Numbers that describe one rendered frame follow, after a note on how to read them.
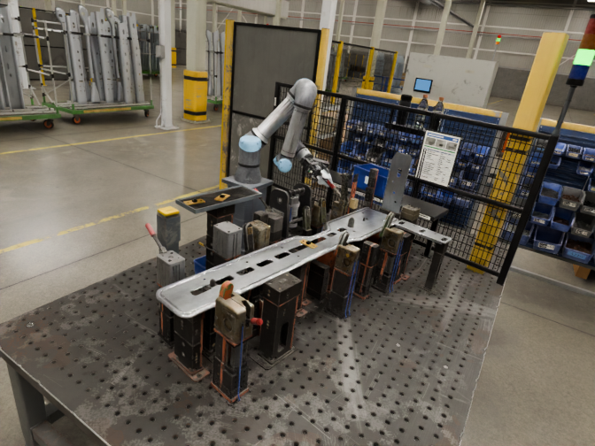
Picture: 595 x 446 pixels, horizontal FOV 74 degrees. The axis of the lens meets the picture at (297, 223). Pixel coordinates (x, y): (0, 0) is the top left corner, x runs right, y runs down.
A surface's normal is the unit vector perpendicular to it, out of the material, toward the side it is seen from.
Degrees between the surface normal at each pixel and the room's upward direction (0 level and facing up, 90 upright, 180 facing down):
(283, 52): 89
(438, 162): 90
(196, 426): 0
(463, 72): 90
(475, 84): 90
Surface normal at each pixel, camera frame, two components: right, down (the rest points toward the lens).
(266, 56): -0.55, 0.26
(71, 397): 0.11, -0.91
